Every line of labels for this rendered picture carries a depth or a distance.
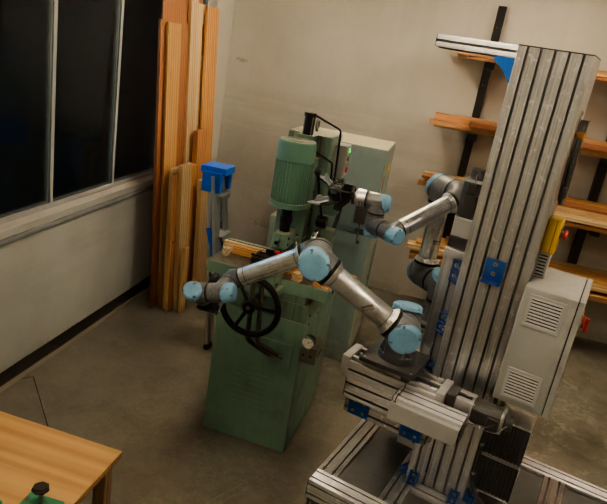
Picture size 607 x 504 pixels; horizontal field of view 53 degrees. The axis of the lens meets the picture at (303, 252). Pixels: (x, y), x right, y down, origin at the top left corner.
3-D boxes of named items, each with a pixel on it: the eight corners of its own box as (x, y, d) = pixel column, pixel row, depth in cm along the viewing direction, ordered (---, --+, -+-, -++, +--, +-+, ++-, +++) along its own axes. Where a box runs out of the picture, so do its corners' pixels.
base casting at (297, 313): (217, 300, 288) (219, 282, 285) (260, 265, 341) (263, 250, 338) (306, 325, 278) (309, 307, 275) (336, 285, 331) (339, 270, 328)
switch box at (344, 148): (329, 176, 301) (335, 144, 296) (334, 173, 310) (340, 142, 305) (341, 178, 300) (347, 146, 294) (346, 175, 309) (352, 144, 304)
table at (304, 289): (196, 276, 277) (197, 264, 275) (223, 258, 305) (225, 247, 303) (322, 311, 263) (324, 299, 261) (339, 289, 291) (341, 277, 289)
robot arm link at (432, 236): (420, 293, 281) (448, 178, 263) (401, 280, 293) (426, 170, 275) (440, 292, 286) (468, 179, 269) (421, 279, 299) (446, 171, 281)
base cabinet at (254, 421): (200, 426, 311) (216, 300, 288) (244, 375, 364) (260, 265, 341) (282, 454, 300) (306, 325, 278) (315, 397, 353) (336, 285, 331)
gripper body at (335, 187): (331, 176, 262) (358, 182, 259) (332, 188, 269) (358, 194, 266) (326, 190, 258) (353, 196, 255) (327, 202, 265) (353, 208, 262)
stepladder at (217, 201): (196, 350, 386) (197, 165, 350) (211, 333, 409) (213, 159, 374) (220, 354, 382) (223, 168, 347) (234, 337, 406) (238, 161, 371)
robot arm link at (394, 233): (484, 205, 264) (392, 253, 249) (466, 198, 273) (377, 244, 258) (481, 182, 258) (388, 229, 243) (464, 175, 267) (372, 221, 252)
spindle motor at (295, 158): (263, 205, 277) (273, 137, 267) (276, 198, 293) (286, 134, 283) (300, 214, 273) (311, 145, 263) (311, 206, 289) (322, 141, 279)
